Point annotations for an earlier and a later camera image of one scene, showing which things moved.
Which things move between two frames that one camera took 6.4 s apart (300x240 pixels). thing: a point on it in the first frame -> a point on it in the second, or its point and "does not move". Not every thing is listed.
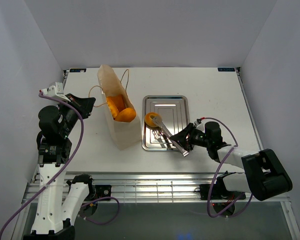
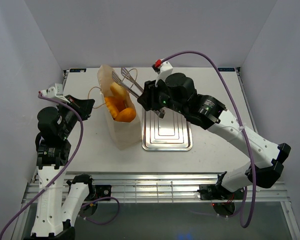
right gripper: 183,134 -> 150,90
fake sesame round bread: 126,115 does not move
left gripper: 84,105 does not move
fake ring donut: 149,117 -> 118,90
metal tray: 174,112 does not move
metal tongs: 184,152 -> 126,74
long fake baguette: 116,103 does not move
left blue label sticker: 77,70 does not move
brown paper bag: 124,134 does not move
